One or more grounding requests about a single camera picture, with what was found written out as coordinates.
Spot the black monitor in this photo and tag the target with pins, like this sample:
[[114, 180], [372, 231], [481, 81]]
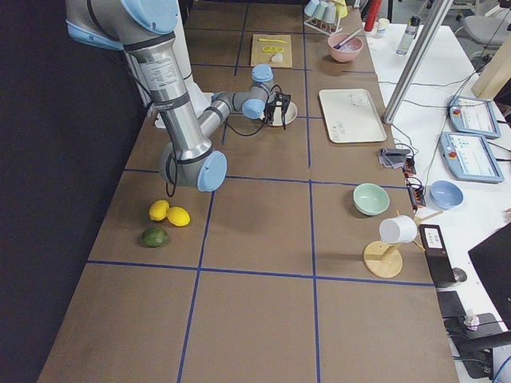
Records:
[[491, 260]]

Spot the green ceramic bowl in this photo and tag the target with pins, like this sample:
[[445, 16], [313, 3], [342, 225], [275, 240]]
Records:
[[370, 199]]

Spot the white garlic piece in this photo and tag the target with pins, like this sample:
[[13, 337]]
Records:
[[277, 58]]

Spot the cream rectangular tray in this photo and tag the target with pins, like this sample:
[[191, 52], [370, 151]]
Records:
[[351, 116]]

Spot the blue tape strip lengthwise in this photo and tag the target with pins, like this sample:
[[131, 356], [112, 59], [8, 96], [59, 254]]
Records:
[[311, 207]]

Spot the spatula in pink bowl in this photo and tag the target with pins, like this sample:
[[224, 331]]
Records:
[[348, 39]]

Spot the yellow lemon right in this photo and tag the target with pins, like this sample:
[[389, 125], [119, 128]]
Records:
[[178, 216]]

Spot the clear water bottle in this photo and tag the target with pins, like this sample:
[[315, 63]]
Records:
[[409, 35]]

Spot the cup drying rack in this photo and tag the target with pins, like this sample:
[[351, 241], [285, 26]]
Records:
[[325, 16]]

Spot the yellow knife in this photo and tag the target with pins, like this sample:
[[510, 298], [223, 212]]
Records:
[[272, 40]]

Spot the round white plate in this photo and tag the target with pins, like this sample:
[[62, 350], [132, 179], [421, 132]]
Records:
[[290, 113]]

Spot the blue ceramic bowl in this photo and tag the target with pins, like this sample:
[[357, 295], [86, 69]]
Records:
[[445, 194]]

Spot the red black electronics board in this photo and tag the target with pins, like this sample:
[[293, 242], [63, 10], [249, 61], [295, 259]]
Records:
[[415, 188]]

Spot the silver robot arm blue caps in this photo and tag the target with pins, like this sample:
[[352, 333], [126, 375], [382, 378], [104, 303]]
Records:
[[147, 31]]

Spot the lemon slices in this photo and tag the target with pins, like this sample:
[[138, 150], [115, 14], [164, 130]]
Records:
[[272, 49]]

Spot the teach pendant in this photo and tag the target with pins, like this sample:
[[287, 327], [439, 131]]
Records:
[[473, 115], [469, 157]]

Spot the red bottle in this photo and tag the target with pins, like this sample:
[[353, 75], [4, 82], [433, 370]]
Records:
[[374, 7]]

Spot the white paper cup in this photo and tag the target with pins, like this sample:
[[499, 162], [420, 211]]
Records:
[[382, 26]]

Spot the lower teach pendant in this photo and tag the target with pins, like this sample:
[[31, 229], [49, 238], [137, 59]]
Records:
[[469, 157]]

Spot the wooden cutting board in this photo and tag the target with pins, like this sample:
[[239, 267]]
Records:
[[258, 57]]

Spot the yellow lemon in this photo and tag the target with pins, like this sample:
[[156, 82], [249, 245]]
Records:
[[158, 210], [178, 216]]

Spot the green avocado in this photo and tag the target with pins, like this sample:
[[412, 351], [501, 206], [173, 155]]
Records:
[[154, 237]]

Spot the white mug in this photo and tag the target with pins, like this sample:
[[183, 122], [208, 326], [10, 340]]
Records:
[[400, 229]]

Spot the upper teach pendant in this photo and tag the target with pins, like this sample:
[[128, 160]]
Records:
[[473, 115]]

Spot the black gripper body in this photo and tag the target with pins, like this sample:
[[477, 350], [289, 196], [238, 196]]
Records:
[[272, 108]]

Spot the yellow lemon left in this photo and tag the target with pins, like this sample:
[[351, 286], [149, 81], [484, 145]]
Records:
[[158, 210]]

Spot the pink mixing bowl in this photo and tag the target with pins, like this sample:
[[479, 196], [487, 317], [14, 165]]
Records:
[[347, 52]]

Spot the wooden mug stand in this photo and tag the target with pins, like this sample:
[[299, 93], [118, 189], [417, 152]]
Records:
[[383, 259]]

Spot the black box device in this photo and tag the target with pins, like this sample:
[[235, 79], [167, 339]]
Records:
[[437, 259]]

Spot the grey folded cloth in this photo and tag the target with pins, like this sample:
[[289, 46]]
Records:
[[392, 157]]

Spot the aluminium frame post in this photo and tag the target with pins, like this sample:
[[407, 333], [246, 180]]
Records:
[[425, 38]]

